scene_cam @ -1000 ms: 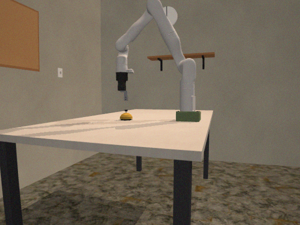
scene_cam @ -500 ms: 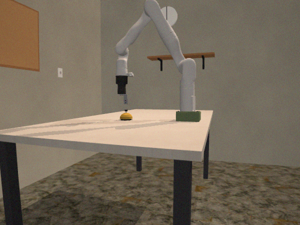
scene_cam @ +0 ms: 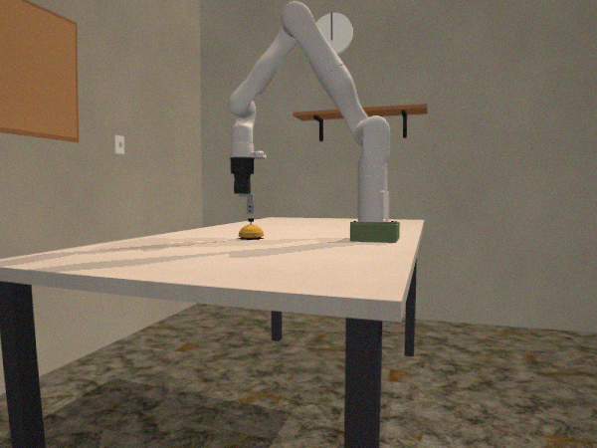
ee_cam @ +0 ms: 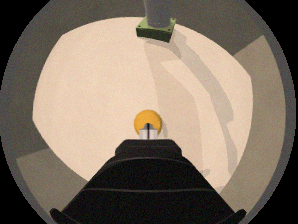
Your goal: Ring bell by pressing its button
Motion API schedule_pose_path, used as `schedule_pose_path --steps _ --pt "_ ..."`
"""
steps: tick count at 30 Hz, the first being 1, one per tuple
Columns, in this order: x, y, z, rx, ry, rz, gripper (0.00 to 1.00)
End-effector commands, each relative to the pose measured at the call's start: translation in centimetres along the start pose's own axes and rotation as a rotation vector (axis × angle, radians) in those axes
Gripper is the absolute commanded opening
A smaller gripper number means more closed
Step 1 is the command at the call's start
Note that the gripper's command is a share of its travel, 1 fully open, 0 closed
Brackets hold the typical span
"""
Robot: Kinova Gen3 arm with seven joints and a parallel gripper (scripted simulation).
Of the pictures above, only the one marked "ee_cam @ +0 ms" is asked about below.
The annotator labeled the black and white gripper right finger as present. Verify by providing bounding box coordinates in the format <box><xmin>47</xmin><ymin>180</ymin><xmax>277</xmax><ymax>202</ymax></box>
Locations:
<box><xmin>148</xmin><ymin>124</ymin><xmax>158</xmax><ymax>140</ymax></box>

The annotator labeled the golden service bell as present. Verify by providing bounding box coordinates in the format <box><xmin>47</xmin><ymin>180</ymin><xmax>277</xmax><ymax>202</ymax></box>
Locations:
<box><xmin>134</xmin><ymin>110</ymin><xmax>162</xmax><ymax>135</ymax></box>

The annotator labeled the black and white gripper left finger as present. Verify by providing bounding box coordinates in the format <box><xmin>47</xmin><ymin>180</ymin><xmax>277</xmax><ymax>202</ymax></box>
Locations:
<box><xmin>139</xmin><ymin>124</ymin><xmax>148</xmax><ymax>140</ymax></box>

